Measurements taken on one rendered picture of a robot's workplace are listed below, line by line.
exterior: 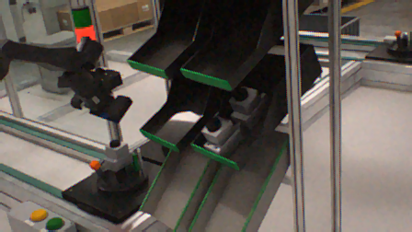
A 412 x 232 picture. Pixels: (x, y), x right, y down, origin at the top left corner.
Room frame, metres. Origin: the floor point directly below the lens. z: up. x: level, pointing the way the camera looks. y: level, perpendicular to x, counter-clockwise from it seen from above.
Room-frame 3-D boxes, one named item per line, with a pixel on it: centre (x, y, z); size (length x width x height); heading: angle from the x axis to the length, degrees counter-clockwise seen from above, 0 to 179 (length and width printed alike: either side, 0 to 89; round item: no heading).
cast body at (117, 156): (1.22, 0.24, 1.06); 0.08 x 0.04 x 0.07; 138
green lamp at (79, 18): (1.43, 0.31, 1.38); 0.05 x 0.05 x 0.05
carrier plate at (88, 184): (1.21, 0.25, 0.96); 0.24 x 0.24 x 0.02; 48
